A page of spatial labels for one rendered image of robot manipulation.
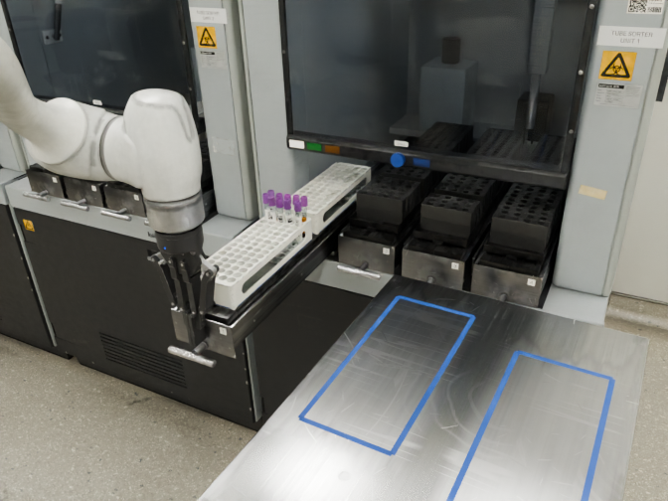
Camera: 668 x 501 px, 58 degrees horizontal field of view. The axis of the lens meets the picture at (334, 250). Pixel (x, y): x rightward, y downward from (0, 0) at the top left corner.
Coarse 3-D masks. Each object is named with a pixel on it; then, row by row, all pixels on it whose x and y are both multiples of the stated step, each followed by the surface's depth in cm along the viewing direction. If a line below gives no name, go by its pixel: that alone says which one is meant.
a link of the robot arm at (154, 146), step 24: (144, 96) 86; (168, 96) 87; (120, 120) 91; (144, 120) 85; (168, 120) 86; (192, 120) 90; (120, 144) 88; (144, 144) 86; (168, 144) 87; (192, 144) 90; (120, 168) 90; (144, 168) 88; (168, 168) 88; (192, 168) 91; (144, 192) 92; (168, 192) 90; (192, 192) 93
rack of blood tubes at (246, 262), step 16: (256, 224) 128; (272, 224) 129; (304, 224) 127; (240, 240) 123; (256, 240) 122; (272, 240) 121; (288, 240) 122; (304, 240) 129; (224, 256) 116; (240, 256) 117; (256, 256) 116; (272, 256) 118; (288, 256) 123; (224, 272) 111; (240, 272) 111; (256, 272) 122; (272, 272) 119; (224, 288) 108; (240, 288) 109; (224, 304) 110
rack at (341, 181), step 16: (320, 176) 150; (336, 176) 149; (352, 176) 149; (368, 176) 153; (304, 192) 142; (320, 192) 143; (336, 192) 141; (352, 192) 150; (320, 208) 134; (336, 208) 147; (320, 224) 134
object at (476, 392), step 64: (384, 320) 104; (448, 320) 104; (512, 320) 103; (576, 320) 103; (320, 384) 91; (384, 384) 90; (448, 384) 90; (512, 384) 90; (576, 384) 89; (640, 384) 89; (256, 448) 80; (320, 448) 80; (384, 448) 80; (448, 448) 79; (512, 448) 79; (576, 448) 79
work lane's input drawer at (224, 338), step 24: (312, 240) 131; (336, 240) 139; (288, 264) 123; (312, 264) 130; (264, 288) 116; (288, 288) 123; (216, 312) 108; (240, 312) 110; (264, 312) 116; (216, 336) 109; (240, 336) 109; (192, 360) 108
